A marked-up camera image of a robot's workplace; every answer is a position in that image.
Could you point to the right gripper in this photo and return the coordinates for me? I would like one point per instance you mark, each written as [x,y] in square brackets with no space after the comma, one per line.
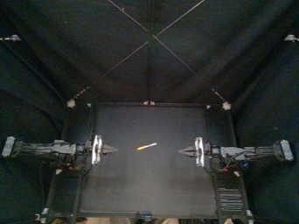
[199,151]

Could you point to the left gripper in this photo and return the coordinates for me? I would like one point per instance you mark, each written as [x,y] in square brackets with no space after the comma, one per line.
[96,150]

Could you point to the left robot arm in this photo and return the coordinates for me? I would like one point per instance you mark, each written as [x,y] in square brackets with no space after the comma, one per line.
[46,148]

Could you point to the grey marker pen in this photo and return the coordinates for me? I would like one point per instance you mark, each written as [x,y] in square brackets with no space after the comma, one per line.
[146,146]

